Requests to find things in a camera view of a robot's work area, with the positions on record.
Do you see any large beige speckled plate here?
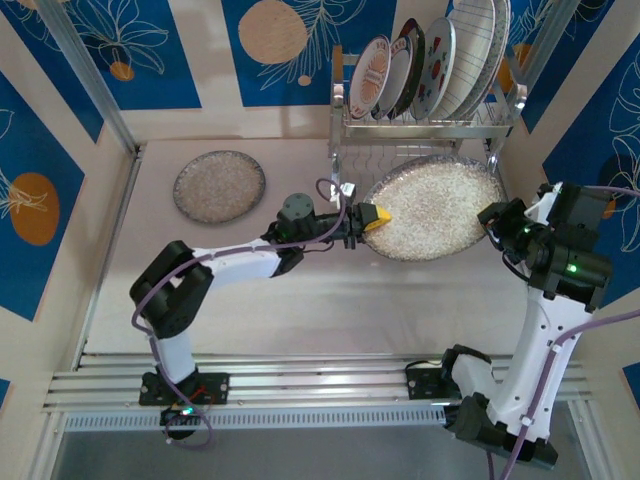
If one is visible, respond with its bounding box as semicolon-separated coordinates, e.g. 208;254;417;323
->
363;153;507;263

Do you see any beige speckled plate dark rim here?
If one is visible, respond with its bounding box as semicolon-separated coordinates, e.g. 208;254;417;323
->
173;149;267;225

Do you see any orange sunburst plate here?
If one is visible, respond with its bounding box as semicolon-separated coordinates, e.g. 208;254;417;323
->
348;33;393;120

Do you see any white plate red lettered rim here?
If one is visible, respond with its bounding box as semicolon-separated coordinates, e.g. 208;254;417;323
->
372;33;416;120

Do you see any white strawberry print plate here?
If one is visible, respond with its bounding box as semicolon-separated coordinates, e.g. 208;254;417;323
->
410;17;459;121

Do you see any black plate red rim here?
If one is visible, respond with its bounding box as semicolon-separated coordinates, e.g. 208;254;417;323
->
389;17;427;119

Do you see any white blue grid plate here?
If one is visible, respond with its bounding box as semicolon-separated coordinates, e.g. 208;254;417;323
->
429;0;499;121

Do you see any steel two-tier dish rack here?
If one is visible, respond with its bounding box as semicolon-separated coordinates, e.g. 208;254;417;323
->
327;43;529;231

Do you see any small controller board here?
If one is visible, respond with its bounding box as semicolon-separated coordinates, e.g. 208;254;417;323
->
158;403;204;441

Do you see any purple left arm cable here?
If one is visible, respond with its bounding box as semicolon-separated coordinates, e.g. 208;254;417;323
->
130;178;351;449

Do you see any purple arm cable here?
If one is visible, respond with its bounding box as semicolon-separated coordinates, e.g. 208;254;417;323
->
130;178;351;449
484;184;640;480

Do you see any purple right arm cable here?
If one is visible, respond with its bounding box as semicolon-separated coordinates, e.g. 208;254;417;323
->
484;184;640;480

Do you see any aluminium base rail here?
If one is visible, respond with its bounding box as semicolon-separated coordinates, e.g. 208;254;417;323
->
44;352;596;416

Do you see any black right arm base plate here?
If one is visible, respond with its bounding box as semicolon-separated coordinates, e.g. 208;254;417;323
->
405;364;449;401

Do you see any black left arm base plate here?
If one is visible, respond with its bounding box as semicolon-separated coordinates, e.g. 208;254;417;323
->
138;372;231;407

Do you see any aluminium side rail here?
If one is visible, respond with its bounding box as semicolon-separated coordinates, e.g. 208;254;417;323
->
73;142;147;371

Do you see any white slotted cable duct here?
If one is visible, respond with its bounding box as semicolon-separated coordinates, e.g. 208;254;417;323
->
63;407;447;432

